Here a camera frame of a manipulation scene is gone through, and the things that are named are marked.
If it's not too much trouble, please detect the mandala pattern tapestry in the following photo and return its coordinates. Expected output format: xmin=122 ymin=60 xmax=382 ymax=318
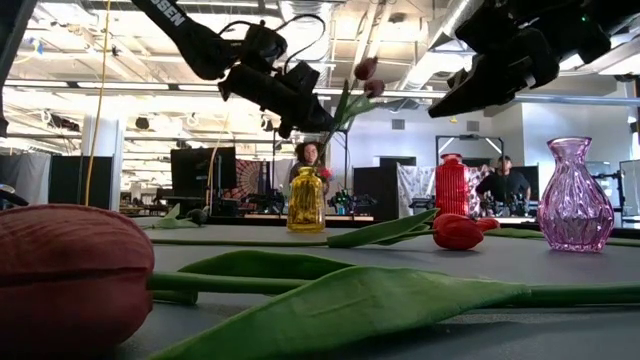
xmin=227 ymin=158 xmax=274 ymax=201

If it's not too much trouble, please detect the large smooth ventilation duct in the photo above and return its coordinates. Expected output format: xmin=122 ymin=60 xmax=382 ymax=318
xmin=399 ymin=0 xmax=476 ymax=91

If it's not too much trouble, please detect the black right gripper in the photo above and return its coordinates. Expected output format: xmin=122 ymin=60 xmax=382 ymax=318
xmin=428 ymin=0 xmax=611 ymax=119

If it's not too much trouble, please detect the black partition panel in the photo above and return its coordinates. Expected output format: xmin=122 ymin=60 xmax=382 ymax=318
xmin=48 ymin=155 xmax=114 ymax=210

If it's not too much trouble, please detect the purple glass vase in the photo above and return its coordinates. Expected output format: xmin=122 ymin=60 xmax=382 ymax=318
xmin=536 ymin=137 xmax=616 ymax=254

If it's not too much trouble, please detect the long yellow power cable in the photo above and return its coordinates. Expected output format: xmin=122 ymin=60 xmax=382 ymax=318
xmin=83 ymin=0 xmax=112 ymax=207

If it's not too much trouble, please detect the black cabinet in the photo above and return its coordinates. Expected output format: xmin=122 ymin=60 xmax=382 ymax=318
xmin=353 ymin=156 xmax=417 ymax=222

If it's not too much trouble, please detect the silver ribbed ventilation duct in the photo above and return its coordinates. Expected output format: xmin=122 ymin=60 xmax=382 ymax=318
xmin=277 ymin=0 xmax=335 ymax=89

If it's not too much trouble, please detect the grey curtain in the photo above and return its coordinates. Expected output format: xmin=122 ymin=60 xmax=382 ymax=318
xmin=0 ymin=152 xmax=51 ymax=209

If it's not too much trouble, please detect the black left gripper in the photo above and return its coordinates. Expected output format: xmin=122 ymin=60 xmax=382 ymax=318
xmin=218 ymin=60 xmax=335 ymax=139

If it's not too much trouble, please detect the red glass vase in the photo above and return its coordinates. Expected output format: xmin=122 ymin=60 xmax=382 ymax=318
xmin=434 ymin=152 xmax=470 ymax=219

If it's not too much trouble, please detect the person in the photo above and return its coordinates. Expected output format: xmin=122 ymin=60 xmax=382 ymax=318
xmin=474 ymin=154 xmax=532 ymax=216
xmin=288 ymin=141 xmax=331 ymax=197

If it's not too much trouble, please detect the black rack frame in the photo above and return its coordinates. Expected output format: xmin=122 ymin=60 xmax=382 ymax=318
xmin=434 ymin=133 xmax=505 ymax=169

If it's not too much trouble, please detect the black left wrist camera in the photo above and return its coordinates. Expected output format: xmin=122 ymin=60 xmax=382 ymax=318
xmin=239 ymin=22 xmax=290 ymax=76

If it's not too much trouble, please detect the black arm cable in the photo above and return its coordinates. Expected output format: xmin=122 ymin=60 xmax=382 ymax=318
xmin=0 ymin=183 xmax=30 ymax=208

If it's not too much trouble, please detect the grey screen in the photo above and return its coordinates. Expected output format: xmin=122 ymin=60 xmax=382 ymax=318
xmin=619 ymin=159 xmax=640 ymax=216

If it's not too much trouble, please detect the dark red artificial tulip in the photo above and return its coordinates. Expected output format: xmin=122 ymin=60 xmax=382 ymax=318
xmin=312 ymin=55 xmax=380 ymax=169
xmin=319 ymin=78 xmax=387 ymax=151
xmin=0 ymin=203 xmax=532 ymax=360

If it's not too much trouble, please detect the background robot with green lights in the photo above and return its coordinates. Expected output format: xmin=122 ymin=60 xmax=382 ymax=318
xmin=327 ymin=188 xmax=379 ymax=216

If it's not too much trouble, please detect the black artificial tulip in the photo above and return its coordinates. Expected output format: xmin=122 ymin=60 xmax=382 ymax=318
xmin=141 ymin=203 xmax=210 ymax=231

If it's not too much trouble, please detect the grey table mat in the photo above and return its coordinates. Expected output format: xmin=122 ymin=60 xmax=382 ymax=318
xmin=114 ymin=222 xmax=640 ymax=360

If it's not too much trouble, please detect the white patterned cloth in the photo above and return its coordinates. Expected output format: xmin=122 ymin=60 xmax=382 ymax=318
xmin=397 ymin=164 xmax=437 ymax=217

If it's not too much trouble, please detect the yellow glass vase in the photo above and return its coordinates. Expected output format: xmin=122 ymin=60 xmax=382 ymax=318
xmin=286 ymin=166 xmax=327 ymax=234

